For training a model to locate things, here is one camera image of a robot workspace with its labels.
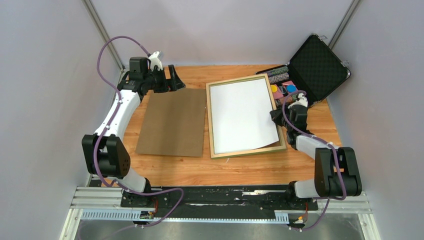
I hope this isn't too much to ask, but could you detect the red playing card deck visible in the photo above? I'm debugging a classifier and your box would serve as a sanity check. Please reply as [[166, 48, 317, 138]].
[[272, 89, 284, 100]]

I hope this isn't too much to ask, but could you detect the black mounting base rail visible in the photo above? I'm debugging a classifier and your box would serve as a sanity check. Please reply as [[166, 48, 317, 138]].
[[69, 183, 372, 223]]

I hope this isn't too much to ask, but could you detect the forest photo print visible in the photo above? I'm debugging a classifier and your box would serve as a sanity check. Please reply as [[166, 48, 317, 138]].
[[209, 77, 281, 155]]

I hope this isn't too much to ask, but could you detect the wooden picture frame green trim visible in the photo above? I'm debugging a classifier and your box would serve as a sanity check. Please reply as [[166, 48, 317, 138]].
[[205, 73, 288, 160]]

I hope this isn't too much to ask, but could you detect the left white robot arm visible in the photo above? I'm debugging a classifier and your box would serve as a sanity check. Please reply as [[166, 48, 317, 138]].
[[81, 56, 186, 207]]

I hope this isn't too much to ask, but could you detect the black poker chip case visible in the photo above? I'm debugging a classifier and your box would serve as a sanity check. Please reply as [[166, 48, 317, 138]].
[[255, 33, 351, 108]]

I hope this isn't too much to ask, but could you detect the top blue green chip row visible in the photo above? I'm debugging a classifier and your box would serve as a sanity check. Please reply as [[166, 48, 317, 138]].
[[255, 65, 289, 78]]

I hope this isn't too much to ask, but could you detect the brown cardboard backing board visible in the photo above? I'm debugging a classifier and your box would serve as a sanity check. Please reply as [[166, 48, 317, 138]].
[[135, 88, 206, 157]]

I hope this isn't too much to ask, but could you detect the red poker chip row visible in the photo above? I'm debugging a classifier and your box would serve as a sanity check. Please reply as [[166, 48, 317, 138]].
[[274, 96, 293, 108]]

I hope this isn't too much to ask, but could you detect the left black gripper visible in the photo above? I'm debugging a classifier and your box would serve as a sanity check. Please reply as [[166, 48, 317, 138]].
[[143, 64, 185, 94]]

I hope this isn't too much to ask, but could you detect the blue yellow chip row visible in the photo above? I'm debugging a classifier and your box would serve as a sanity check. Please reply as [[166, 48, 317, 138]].
[[268, 72, 290, 84]]

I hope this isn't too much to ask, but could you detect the clear dealer button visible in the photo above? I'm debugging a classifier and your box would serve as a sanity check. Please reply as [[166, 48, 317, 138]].
[[278, 86, 288, 96]]

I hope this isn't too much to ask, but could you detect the blue dealer button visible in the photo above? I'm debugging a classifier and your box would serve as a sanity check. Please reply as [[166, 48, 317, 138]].
[[286, 84, 298, 93]]

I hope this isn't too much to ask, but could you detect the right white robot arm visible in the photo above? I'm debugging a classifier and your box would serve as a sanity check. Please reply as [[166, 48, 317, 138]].
[[270, 105, 362, 209]]

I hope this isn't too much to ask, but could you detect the yellow dealer button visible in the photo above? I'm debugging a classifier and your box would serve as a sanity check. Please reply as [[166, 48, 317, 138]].
[[270, 84, 279, 93]]

